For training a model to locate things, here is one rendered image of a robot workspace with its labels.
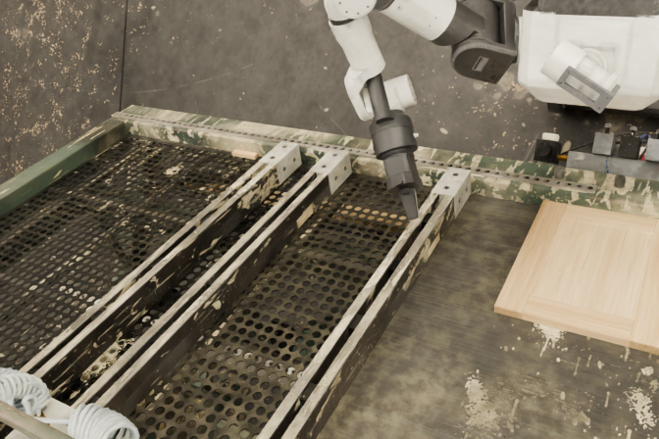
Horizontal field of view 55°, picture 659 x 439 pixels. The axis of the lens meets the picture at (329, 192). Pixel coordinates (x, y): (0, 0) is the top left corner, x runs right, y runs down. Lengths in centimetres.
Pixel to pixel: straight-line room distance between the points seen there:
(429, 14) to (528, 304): 61
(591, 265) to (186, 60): 249
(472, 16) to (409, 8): 13
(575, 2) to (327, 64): 188
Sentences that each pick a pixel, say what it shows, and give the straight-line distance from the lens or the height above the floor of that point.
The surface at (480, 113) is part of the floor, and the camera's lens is 266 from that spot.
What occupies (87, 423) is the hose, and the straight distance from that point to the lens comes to 107.
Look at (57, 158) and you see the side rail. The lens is 226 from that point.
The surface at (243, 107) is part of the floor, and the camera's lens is 319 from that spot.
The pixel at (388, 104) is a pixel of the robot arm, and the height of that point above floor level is 138.
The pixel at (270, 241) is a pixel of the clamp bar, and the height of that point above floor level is 126.
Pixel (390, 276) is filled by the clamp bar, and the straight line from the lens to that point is 136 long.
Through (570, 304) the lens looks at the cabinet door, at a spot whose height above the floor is 118.
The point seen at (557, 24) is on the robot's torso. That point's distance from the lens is 123.
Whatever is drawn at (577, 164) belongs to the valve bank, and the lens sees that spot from 182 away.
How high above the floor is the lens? 254
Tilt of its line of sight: 62 degrees down
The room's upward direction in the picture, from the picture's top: 87 degrees counter-clockwise
